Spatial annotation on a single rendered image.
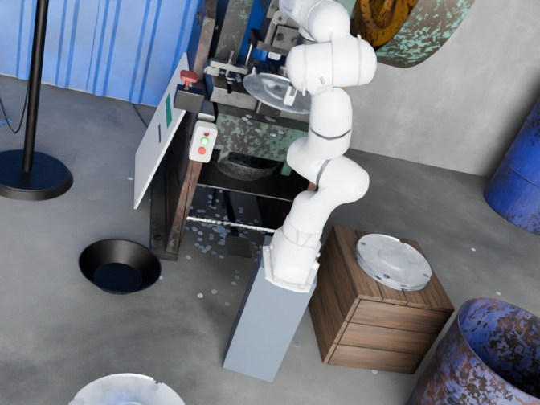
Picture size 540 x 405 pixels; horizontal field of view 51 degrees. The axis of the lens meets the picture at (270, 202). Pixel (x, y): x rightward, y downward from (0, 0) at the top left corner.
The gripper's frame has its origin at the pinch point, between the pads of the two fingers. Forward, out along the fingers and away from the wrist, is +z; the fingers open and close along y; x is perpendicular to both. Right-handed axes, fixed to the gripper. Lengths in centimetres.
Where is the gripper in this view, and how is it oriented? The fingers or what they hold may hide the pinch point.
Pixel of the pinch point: (290, 95)
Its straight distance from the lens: 195.2
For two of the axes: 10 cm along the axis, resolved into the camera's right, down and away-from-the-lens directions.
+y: 1.5, 5.4, -8.3
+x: 9.4, 1.7, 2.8
